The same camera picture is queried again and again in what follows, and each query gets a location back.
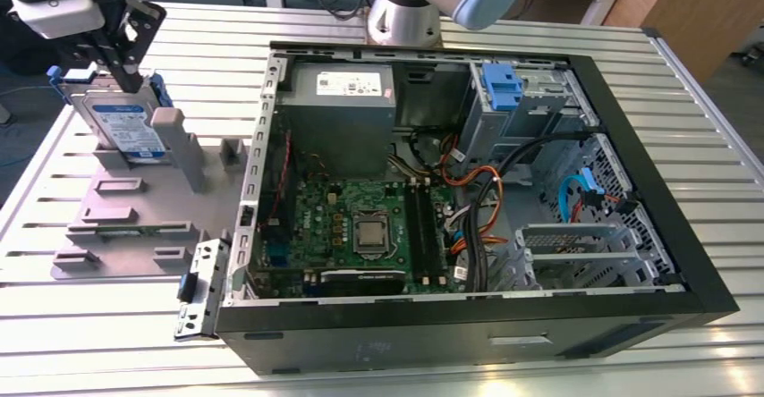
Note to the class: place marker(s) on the blue plastic drive latch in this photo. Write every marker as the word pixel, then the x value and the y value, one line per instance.
pixel 501 86

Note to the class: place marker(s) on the hinged metal slot bracket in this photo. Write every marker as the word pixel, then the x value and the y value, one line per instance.
pixel 206 281

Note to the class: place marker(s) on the black graphics card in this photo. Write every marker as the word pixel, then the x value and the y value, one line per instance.
pixel 358 281

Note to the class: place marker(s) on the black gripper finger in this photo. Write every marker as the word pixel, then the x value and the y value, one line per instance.
pixel 132 81
pixel 78 50

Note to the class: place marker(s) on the black RAM slot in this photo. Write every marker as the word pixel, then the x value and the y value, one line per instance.
pixel 434 236
pixel 418 227

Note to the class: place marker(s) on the green motherboard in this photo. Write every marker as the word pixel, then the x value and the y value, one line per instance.
pixel 317 236

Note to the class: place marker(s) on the silver metal disk bay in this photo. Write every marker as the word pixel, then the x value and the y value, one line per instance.
pixel 597 231

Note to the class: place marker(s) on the silver CPU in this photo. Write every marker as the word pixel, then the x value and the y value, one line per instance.
pixel 370 235

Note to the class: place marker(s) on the black office chair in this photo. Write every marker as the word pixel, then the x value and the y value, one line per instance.
pixel 24 57

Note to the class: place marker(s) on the grey metal drive cage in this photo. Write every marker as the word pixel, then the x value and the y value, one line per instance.
pixel 496 129

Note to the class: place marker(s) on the wooden cabinet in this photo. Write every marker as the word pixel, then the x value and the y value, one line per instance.
pixel 704 21

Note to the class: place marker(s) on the black open PC case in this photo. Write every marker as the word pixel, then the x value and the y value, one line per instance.
pixel 418 339

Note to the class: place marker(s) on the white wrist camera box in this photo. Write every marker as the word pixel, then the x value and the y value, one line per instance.
pixel 53 8

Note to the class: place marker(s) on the black chair base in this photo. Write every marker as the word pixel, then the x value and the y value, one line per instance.
pixel 753 56

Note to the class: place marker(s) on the CPU socket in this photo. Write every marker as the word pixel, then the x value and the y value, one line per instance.
pixel 370 215

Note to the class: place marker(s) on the grey power supply unit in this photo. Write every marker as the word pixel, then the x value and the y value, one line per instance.
pixel 334 137

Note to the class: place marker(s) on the grey parts rack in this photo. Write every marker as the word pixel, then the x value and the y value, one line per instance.
pixel 160 205

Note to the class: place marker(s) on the green RAM stick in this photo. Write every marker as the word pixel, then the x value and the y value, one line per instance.
pixel 128 231

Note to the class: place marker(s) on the hard disk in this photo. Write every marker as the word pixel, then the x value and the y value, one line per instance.
pixel 122 124

